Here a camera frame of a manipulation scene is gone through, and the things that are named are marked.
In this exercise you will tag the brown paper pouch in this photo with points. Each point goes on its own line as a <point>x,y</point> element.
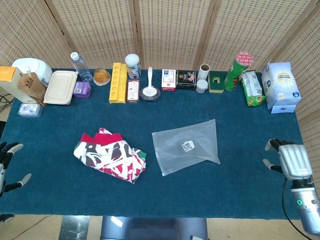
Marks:
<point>31,87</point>

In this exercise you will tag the clear plastic water bottle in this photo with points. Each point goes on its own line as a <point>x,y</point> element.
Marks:
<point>80,66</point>

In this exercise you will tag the blue tablecloth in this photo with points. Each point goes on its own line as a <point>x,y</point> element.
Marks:
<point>225,195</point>

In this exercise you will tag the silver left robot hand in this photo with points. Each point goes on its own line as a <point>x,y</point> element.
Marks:
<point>15,148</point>

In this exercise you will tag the green chips tube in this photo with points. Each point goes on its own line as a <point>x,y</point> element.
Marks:
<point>236,72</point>

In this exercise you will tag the small purple box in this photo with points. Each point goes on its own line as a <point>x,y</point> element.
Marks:
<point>82,90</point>

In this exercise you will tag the black caster wheel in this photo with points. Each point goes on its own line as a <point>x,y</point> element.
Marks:
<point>6,218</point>

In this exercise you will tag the white green printed can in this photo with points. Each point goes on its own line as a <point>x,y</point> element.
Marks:
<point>132,66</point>

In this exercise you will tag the red white patterned garment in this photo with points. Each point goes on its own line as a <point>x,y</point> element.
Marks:
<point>105,155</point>

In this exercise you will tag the frosted plastic zip bag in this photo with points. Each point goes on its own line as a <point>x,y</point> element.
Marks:
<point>175,150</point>

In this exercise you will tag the green yellow sponge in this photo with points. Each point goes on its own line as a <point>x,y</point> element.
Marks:
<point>216,82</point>

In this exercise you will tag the yellow plastic egg tray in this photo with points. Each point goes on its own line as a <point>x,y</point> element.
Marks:
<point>117,85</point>

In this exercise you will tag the white rice spoon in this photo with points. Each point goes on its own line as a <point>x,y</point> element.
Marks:
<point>149,87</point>

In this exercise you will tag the black printed box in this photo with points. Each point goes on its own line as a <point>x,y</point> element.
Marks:
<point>186,80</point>

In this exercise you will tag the small white jar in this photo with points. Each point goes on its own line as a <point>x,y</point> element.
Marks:
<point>202,86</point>

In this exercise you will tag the white paper roll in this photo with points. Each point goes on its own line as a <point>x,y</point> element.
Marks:
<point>203,72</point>

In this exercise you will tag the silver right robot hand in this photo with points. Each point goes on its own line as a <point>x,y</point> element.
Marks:
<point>295,160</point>

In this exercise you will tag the orange jelly cup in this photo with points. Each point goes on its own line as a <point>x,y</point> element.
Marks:
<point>101,76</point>

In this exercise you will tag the red white small box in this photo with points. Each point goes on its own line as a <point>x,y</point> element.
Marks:
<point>168,80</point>

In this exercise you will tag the white rounded appliance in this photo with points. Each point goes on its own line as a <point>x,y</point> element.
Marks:
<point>35,67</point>

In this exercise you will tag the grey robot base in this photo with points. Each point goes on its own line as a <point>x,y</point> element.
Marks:
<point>150,228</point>

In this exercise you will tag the orange beige carton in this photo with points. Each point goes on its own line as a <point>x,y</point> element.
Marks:
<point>10,85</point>

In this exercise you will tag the dark red pink-label box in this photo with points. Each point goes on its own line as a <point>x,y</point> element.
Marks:
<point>133,91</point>

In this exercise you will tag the beige lidded lunch box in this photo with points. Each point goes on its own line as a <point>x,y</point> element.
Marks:
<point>60,87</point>

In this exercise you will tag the green snack bag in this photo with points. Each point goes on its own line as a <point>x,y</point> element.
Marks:
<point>252,87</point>

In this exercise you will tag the woven folding screen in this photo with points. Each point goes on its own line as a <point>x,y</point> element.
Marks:
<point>175,32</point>

